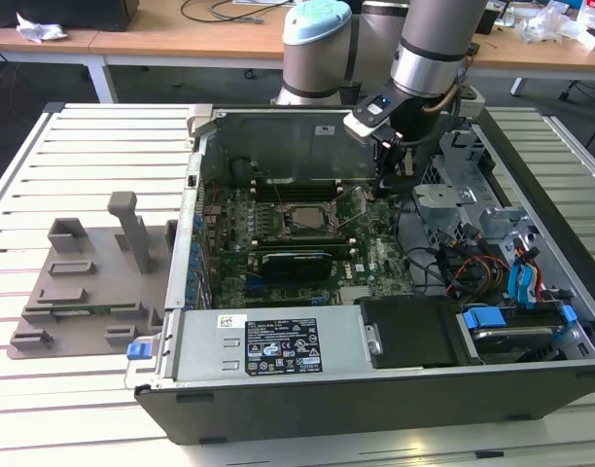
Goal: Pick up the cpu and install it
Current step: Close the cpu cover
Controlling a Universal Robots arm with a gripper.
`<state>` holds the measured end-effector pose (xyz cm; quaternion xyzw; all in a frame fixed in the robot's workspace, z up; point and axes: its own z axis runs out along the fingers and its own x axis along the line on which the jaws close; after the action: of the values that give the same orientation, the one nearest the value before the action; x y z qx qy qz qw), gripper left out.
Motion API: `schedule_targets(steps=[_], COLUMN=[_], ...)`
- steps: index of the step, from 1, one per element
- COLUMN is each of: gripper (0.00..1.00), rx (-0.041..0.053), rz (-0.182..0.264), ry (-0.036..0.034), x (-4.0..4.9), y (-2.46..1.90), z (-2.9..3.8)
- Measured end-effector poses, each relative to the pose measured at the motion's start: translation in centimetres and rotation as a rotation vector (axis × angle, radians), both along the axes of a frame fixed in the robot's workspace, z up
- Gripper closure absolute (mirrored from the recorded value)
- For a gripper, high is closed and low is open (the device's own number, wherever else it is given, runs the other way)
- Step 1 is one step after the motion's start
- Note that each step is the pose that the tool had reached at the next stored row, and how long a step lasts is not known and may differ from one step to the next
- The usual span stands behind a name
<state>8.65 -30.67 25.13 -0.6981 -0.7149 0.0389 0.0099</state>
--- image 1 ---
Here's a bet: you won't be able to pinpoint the crumpled white paper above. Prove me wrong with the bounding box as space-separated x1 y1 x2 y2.
15 12 69 45

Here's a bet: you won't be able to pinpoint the silver hard disk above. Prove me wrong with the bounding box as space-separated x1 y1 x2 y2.
472 325 556 364

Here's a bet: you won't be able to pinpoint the black graphics card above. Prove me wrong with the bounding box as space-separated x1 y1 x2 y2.
248 250 335 282

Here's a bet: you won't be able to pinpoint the black PC case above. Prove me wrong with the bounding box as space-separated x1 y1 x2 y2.
124 104 595 447

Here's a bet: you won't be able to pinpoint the blue disk carrier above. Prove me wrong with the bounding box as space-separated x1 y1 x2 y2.
462 302 579 341

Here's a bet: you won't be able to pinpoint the silver metal drive cage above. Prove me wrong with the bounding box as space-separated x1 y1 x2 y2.
411 129 543 255

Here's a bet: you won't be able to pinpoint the black monitor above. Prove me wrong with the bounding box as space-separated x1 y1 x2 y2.
0 0 141 31

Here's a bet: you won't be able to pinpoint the silver power supply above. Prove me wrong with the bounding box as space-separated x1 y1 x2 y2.
124 305 376 390

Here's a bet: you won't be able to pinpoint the silver CPU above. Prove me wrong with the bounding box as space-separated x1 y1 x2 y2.
291 207 324 229

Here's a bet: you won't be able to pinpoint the metal socket cover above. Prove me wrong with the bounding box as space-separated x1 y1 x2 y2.
328 186 370 229

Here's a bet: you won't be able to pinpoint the grey parts rack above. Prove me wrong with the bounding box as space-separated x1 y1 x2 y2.
8 191 180 361

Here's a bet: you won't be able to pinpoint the yellow black wire bundle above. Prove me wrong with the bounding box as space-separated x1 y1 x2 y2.
441 232 510 299

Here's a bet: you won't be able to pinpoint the blue data wire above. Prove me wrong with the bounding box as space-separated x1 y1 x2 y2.
509 251 538 313

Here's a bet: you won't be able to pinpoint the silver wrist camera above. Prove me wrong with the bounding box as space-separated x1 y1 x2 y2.
343 93 402 140

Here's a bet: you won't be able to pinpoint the long wooden desk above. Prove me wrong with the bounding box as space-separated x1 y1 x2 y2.
0 0 290 104

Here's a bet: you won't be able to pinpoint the green motherboard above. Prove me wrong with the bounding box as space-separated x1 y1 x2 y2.
199 174 415 310

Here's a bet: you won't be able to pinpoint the black plastic shroud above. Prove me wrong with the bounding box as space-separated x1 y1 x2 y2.
358 296 484 370

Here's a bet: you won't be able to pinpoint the silver chipset heatsink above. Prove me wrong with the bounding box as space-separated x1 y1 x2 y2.
339 285 370 306

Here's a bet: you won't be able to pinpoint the CPU socket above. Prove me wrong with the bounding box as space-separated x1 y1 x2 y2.
280 202 340 234

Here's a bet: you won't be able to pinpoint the clear plastic bags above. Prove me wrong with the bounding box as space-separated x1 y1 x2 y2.
515 3 588 46

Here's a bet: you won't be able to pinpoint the wooden desk with clutter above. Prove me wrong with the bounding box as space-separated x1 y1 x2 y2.
465 0 595 98

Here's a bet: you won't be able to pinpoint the red data wire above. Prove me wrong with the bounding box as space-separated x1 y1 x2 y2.
515 246 546 305

